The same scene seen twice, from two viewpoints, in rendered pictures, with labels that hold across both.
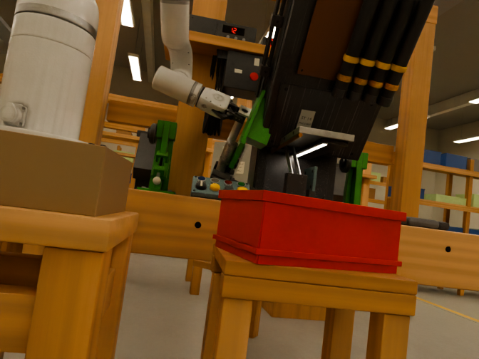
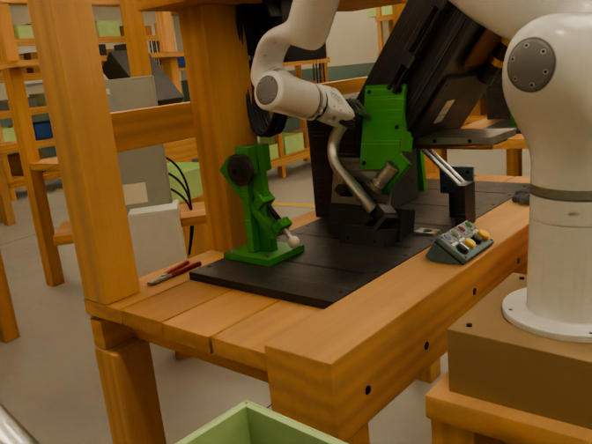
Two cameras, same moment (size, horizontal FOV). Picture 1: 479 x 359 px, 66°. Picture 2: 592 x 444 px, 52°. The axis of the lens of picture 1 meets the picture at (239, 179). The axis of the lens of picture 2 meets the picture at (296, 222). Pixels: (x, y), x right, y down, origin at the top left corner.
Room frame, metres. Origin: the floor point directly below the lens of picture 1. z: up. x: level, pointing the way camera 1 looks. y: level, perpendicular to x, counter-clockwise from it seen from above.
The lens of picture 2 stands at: (0.22, 1.17, 1.34)
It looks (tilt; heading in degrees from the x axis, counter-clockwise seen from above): 14 degrees down; 319
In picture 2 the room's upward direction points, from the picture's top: 6 degrees counter-clockwise
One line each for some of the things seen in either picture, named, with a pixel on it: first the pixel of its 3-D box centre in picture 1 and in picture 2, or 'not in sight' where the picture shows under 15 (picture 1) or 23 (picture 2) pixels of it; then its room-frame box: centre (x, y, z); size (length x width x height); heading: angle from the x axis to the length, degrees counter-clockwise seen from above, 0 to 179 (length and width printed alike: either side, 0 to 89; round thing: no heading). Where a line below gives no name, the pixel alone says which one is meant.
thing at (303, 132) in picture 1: (304, 146); (432, 138); (1.19, -0.20, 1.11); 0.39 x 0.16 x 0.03; 8
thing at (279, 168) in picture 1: (290, 168); (365, 152); (1.43, -0.19, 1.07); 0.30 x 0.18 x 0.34; 98
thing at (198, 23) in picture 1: (206, 29); not in sight; (1.46, 0.21, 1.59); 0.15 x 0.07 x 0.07; 98
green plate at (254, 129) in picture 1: (258, 125); (388, 125); (1.21, -0.04, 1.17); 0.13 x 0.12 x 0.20; 98
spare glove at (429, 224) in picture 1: (407, 221); (535, 194); (1.05, -0.49, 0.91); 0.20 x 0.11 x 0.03; 95
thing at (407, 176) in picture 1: (264, 101); (290, 56); (1.58, -0.06, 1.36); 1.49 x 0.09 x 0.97; 98
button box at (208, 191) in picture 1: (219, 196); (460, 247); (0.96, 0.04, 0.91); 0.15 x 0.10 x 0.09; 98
